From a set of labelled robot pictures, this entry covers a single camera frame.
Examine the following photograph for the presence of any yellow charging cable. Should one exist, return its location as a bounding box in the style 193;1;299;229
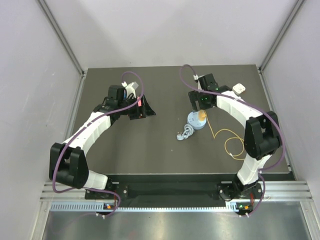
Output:
205;113;245;160

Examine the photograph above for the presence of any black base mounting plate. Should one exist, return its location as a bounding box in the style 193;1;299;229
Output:
84;173;251;201

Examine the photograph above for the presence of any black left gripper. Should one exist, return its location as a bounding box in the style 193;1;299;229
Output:
117;93;156;120

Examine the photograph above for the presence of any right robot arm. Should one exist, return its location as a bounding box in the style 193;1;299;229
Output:
188;73;285;198

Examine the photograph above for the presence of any aluminium frame rail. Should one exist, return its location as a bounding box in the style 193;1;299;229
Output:
40;181;117;202

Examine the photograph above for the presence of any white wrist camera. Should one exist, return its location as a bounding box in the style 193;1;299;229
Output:
121;81;139;99
193;75;199;82

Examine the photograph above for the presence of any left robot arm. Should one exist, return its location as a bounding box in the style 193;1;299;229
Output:
49;82;156;199

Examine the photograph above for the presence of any round light blue power strip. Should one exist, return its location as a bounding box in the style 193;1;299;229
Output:
176;110;207;141

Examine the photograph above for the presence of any grey slotted cable duct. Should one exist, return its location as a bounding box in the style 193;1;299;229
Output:
49;201;253;213

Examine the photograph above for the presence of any white square charger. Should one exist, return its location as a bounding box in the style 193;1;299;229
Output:
232;83;246;95

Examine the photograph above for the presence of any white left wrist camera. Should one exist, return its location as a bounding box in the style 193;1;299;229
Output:
121;81;139;99

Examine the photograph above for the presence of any orange charger block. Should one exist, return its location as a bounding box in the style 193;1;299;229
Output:
198;111;206;121

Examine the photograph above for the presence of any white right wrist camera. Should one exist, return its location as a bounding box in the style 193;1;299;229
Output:
193;75;199;82

